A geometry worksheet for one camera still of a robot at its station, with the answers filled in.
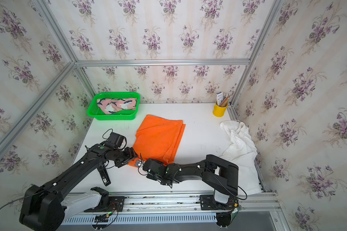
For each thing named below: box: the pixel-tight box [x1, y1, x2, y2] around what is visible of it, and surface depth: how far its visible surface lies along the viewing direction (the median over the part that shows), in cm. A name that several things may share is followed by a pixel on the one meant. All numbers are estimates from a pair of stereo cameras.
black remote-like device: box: [96, 164, 112, 187], surface depth 80 cm
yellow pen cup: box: [212, 100, 228, 118], surface depth 110 cm
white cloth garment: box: [219, 120, 263, 195], surface depth 92 cm
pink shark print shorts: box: [96, 98, 137, 115], surface depth 113 cm
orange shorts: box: [128, 114, 187, 166], surface depth 100 cm
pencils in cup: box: [215, 91, 232, 107], surface depth 107 cm
